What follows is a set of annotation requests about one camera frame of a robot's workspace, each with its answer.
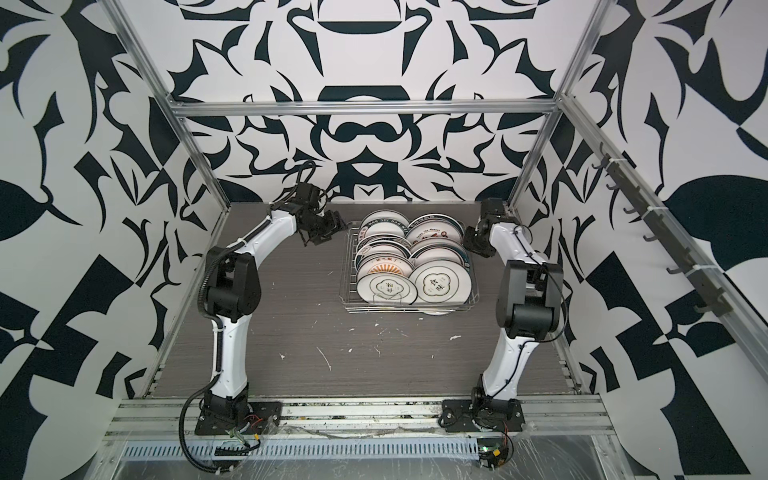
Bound white plate red characters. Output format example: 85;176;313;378
406;214;464;244

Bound white plate green clover outline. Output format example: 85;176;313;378
409;260;472;305

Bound wire dish rack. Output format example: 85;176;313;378
339;222;479;315

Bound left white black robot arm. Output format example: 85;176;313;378
197;204;346;419

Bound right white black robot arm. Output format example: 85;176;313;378
462;198;564;414

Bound white plate rear stack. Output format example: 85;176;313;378
361;209;410;231

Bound white plate orange sunburst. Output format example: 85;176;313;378
357;254;415;279

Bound white plate clover front left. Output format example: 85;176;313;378
356;273;418;306

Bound aluminium frame crossbar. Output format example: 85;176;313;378
170;99;556;117

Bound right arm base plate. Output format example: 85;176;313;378
437;399;526;432

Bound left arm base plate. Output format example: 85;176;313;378
194;401;283;436

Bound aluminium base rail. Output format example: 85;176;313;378
104;392;616;442

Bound wall hook rail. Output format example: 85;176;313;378
594;149;733;317

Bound black corrugated cable conduit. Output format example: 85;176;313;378
178;374;253;475

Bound white slotted cable duct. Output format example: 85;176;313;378
119;437;481;462

